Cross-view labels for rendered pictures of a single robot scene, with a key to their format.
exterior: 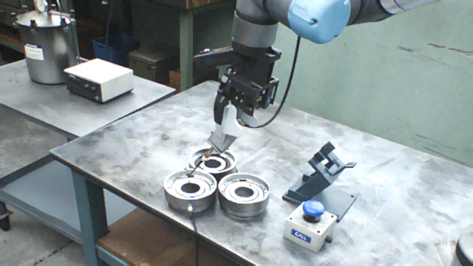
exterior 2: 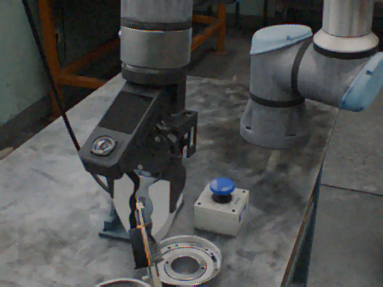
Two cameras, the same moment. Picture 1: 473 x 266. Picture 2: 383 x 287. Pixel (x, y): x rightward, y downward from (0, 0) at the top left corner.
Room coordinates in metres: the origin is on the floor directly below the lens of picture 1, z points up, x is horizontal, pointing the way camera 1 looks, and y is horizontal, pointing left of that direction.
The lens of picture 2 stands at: (0.85, 0.53, 1.33)
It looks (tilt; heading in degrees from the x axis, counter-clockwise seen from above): 29 degrees down; 258
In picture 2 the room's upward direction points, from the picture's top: 1 degrees counter-clockwise
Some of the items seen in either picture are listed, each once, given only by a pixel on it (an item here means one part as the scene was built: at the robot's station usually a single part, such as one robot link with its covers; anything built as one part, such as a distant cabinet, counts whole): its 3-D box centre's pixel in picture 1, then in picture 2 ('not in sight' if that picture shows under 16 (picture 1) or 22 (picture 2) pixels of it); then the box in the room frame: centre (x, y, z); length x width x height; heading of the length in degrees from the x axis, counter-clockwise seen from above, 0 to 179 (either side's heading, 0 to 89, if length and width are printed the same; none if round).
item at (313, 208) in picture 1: (312, 215); (221, 195); (0.66, -0.15, 0.85); 0.04 x 0.04 x 0.05
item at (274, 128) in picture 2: not in sight; (276, 111); (0.46, -0.43, 0.85); 0.15 x 0.15 x 0.10
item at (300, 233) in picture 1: (312, 227); (222, 206); (0.65, -0.15, 0.82); 0.08 x 0.07 x 0.05; 57
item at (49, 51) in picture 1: (69, 42); not in sight; (1.54, 0.60, 0.83); 0.41 x 0.19 x 0.30; 61
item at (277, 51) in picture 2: not in sight; (282, 59); (0.46, -0.42, 0.97); 0.13 x 0.12 x 0.14; 128
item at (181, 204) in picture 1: (190, 191); not in sight; (0.74, 0.09, 0.82); 0.10 x 0.10 x 0.04
